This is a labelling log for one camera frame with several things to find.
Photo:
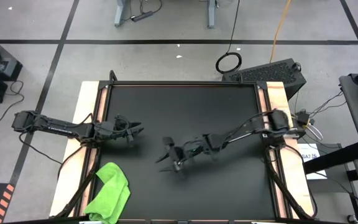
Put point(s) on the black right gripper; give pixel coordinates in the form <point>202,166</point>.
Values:
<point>186,152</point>

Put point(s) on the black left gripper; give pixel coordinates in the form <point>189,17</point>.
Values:
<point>104,133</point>

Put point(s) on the green microfibre towel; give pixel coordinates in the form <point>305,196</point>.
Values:
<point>110,193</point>

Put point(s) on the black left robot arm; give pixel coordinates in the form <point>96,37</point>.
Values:
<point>57,128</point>

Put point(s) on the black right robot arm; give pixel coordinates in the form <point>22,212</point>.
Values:
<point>244,130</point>

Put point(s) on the light wooden side board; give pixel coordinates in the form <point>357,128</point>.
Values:
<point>277,96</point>
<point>84,102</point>

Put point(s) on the black power strip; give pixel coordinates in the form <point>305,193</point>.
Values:
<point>141,16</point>

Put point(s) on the grey desk leg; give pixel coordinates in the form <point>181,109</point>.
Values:
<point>120,14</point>
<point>211,15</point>

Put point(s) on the small black adapter box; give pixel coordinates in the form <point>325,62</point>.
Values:
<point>303,117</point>

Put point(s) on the white paper label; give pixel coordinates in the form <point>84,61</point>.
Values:
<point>317,165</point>

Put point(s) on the black stand beam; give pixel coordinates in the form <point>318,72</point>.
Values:
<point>337,157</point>

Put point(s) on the black caster wheel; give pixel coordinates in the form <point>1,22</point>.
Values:
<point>352,218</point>

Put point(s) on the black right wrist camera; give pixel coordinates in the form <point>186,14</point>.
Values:
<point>168,141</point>

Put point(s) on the small black table camera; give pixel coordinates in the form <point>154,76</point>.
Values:
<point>182,222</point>

